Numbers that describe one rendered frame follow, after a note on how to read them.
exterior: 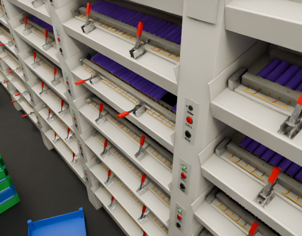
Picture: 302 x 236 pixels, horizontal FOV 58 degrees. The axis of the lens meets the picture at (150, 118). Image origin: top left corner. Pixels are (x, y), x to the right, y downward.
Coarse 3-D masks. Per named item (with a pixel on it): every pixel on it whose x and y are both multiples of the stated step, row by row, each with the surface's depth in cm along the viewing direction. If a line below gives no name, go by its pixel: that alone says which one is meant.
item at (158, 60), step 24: (96, 0) 105; (120, 0) 95; (72, 24) 98; (96, 24) 93; (120, 24) 84; (144, 24) 82; (168, 24) 78; (96, 48) 89; (120, 48) 79; (144, 48) 74; (168, 48) 71; (144, 72) 72; (168, 72) 67
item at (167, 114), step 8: (88, 64) 107; (104, 72) 101; (112, 80) 96; (120, 80) 95; (120, 88) 94; (128, 88) 91; (136, 96) 88; (144, 96) 87; (152, 104) 83; (160, 112) 81; (168, 112) 80; (160, 120) 80
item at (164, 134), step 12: (84, 48) 111; (72, 60) 110; (72, 72) 111; (84, 72) 108; (84, 84) 108; (96, 84) 101; (108, 84) 99; (108, 96) 95; (120, 96) 93; (120, 108) 90; (132, 108) 88; (132, 120) 89; (144, 120) 83; (156, 120) 82; (156, 132) 79; (168, 132) 78; (168, 144) 76
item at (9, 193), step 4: (12, 184) 162; (12, 188) 163; (4, 192) 160; (8, 192) 162; (12, 192) 164; (16, 192) 167; (0, 196) 159; (4, 196) 161; (8, 196) 163; (0, 200) 160
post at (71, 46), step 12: (48, 0) 102; (60, 0) 96; (72, 0) 99; (60, 24) 101; (72, 48) 108; (60, 60) 116; (72, 84) 116; (84, 120) 128; (84, 144) 135; (96, 180) 153; (96, 204) 163
